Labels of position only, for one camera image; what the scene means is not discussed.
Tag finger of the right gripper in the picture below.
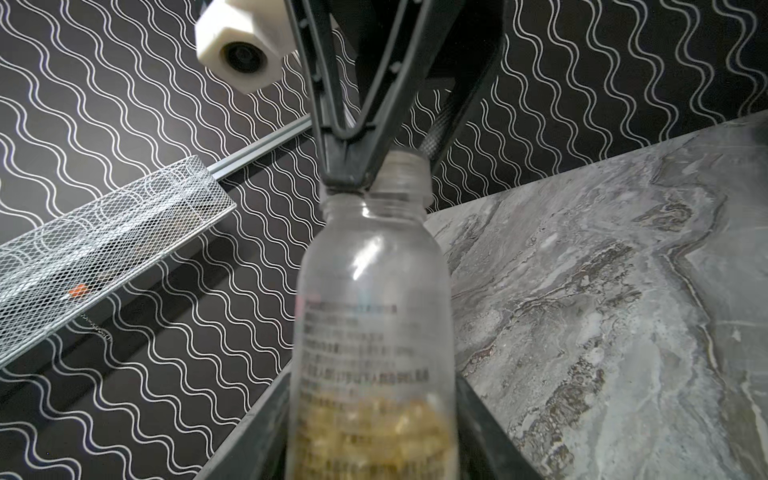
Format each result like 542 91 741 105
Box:
286 1 464 192
419 0 507 171

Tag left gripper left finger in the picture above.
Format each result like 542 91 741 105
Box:
194 371 291 480

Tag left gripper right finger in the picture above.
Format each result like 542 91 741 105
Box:
456 374 542 480

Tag small amber glass vial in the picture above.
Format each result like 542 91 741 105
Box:
286 149 459 479

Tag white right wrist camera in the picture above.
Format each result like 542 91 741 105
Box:
195 0 296 94

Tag white wire mesh basket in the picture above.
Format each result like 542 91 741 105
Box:
1 156 235 365

